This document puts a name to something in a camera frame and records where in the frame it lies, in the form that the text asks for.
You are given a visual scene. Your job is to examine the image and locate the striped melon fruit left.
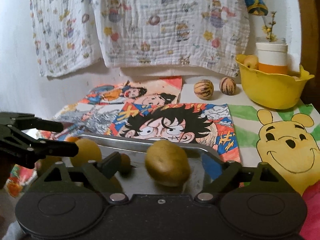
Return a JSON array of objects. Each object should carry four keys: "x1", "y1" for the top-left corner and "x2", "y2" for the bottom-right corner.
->
[{"x1": 194, "y1": 80, "x2": 214, "y2": 100}]

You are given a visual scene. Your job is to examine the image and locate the white cartoon blanket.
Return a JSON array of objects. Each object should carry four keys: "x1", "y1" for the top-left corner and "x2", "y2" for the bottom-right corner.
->
[
  {"x1": 92, "y1": 0, "x2": 250, "y2": 77},
  {"x1": 29, "y1": 0, "x2": 102, "y2": 77}
]

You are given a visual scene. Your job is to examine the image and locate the green-yellow oval fruit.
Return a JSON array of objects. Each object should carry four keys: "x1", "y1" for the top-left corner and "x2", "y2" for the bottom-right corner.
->
[{"x1": 145, "y1": 139, "x2": 191, "y2": 187}]

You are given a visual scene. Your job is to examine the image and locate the peach in yellow bowl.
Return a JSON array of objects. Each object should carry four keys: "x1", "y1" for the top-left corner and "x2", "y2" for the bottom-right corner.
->
[{"x1": 243, "y1": 55, "x2": 259, "y2": 69}]

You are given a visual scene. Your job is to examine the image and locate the metal baking tray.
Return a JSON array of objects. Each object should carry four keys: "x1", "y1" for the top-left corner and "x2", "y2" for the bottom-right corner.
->
[{"x1": 77, "y1": 133, "x2": 222, "y2": 196}]

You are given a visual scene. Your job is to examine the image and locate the brown pear-shaped fruit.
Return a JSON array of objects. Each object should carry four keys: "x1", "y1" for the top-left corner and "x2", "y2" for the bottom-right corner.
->
[{"x1": 35, "y1": 156, "x2": 62, "y2": 177}]

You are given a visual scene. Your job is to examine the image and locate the colourful anime poster mat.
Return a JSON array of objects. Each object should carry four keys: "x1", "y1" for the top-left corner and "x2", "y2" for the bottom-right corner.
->
[{"x1": 4, "y1": 76, "x2": 242, "y2": 198}]

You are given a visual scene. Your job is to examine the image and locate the yellow flower twig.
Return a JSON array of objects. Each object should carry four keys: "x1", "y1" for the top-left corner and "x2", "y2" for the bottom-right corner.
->
[{"x1": 262, "y1": 11, "x2": 278, "y2": 42}]

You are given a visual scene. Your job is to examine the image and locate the yellow lemon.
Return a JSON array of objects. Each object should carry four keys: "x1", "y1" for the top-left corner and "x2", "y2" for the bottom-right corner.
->
[{"x1": 70, "y1": 138, "x2": 102, "y2": 167}]

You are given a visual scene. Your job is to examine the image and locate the small orange tangerine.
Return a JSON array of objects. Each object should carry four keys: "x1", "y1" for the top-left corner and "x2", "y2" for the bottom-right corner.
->
[{"x1": 65, "y1": 137, "x2": 79, "y2": 142}]

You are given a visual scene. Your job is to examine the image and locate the white and orange jar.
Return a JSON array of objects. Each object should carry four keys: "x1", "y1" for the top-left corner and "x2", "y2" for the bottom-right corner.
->
[{"x1": 255, "y1": 37, "x2": 289, "y2": 75}]

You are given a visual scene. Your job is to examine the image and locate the yellow plastic bowl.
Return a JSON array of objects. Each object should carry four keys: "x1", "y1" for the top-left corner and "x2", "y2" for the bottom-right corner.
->
[{"x1": 235, "y1": 54, "x2": 315, "y2": 110}]

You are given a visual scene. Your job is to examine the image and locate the white cartoon blanket left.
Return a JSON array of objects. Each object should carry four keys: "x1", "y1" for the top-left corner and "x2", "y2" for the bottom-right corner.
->
[{"x1": 29, "y1": 0, "x2": 102, "y2": 77}]

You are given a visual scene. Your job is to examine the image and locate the white cartoon blanket right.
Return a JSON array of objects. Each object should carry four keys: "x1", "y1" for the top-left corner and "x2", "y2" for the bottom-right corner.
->
[{"x1": 92, "y1": 0, "x2": 250, "y2": 77}]

